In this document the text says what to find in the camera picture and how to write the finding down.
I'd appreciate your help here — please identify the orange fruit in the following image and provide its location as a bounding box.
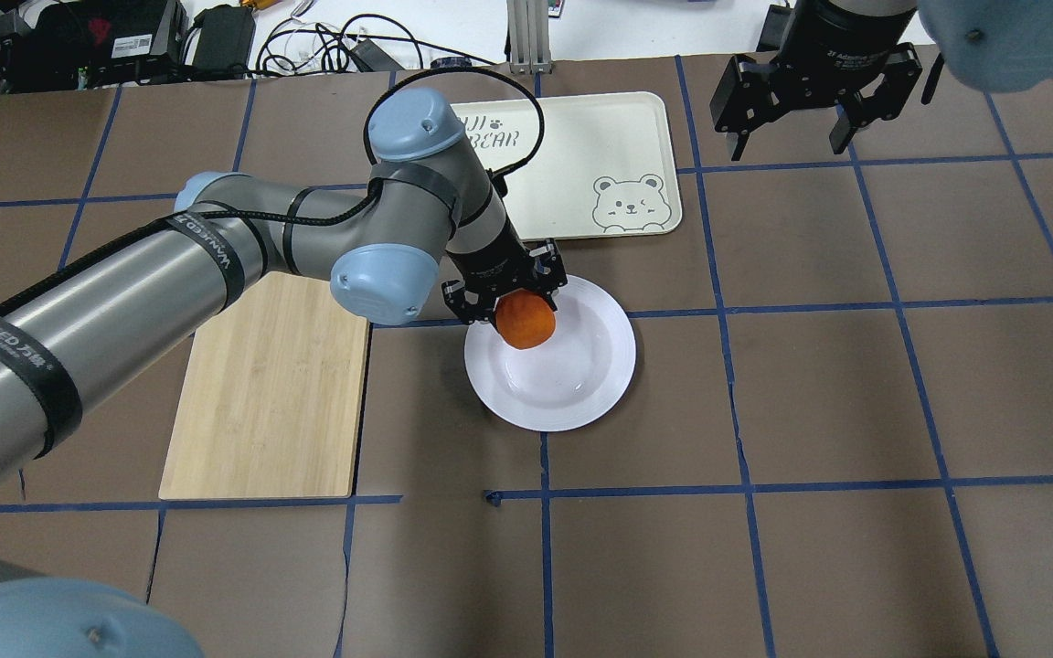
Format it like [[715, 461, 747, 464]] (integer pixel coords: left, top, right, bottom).
[[494, 290, 557, 350]]

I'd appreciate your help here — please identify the wooden cutting board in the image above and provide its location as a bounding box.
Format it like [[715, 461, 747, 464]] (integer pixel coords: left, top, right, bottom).
[[158, 273, 369, 501]]

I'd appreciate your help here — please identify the white round plate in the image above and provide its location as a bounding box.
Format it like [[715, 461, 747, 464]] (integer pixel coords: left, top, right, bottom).
[[463, 276, 638, 433]]

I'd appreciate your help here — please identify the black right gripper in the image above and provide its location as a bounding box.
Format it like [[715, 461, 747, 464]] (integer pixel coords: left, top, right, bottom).
[[709, 1, 923, 162]]

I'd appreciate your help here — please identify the black power brick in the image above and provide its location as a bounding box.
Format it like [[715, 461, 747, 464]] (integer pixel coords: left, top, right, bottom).
[[188, 5, 255, 80]]

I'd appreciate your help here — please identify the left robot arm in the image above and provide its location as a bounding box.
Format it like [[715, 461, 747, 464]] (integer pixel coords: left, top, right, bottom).
[[0, 78, 567, 657]]

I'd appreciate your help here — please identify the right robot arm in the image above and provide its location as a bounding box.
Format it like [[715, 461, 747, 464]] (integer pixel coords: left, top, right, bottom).
[[709, 1, 1053, 161]]

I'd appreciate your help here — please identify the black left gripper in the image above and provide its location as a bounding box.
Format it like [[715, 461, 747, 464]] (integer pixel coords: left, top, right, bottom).
[[441, 234, 568, 326]]

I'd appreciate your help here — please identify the aluminium frame post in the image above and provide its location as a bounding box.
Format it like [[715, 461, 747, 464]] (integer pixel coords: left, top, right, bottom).
[[505, 0, 553, 75]]

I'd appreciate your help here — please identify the cream bear tray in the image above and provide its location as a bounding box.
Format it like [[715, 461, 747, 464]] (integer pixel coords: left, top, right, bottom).
[[503, 91, 684, 241]]

